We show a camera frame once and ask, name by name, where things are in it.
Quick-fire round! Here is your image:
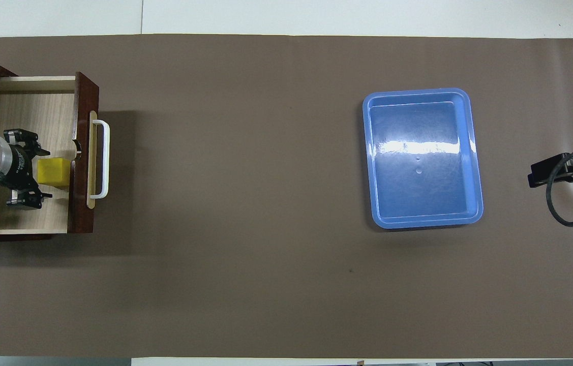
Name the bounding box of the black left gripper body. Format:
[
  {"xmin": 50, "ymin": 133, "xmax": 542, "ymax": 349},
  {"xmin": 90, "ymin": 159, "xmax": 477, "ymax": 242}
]
[{"xmin": 0, "ymin": 143, "xmax": 39, "ymax": 193}]

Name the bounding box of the dark wooden drawer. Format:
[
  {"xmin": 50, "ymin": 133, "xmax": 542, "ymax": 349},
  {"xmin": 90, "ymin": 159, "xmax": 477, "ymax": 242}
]
[{"xmin": 0, "ymin": 72, "xmax": 100, "ymax": 236}]

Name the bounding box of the yellow cube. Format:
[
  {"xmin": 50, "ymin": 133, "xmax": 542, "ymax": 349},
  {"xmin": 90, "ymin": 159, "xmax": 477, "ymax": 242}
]
[{"xmin": 37, "ymin": 158, "xmax": 72, "ymax": 187}]

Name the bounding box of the white drawer handle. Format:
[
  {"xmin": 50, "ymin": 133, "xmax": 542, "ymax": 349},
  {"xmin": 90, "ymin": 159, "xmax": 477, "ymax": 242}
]
[{"xmin": 92, "ymin": 119, "xmax": 110, "ymax": 199}]

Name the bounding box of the blue plastic tray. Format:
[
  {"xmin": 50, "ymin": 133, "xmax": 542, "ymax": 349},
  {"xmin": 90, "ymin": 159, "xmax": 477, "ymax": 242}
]
[{"xmin": 363, "ymin": 88, "xmax": 485, "ymax": 230}]

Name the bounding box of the brown paper table mat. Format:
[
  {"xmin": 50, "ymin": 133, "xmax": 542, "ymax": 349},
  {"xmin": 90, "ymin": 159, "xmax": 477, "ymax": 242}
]
[{"xmin": 0, "ymin": 35, "xmax": 573, "ymax": 359}]

